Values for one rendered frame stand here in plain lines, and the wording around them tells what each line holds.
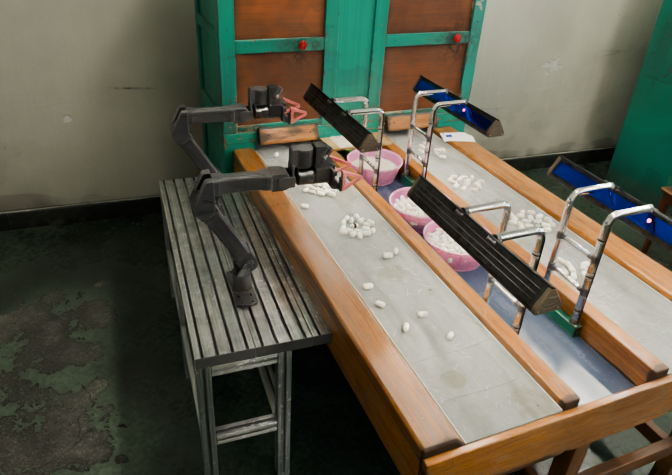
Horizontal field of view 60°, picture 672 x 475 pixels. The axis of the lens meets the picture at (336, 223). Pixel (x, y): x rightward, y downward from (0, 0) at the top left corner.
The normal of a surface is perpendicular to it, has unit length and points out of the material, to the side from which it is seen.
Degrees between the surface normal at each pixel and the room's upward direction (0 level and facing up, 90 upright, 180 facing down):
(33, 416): 0
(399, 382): 0
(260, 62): 90
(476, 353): 0
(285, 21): 90
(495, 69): 90
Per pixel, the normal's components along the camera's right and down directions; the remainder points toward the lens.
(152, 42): 0.33, 0.50
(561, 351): 0.05, -0.86
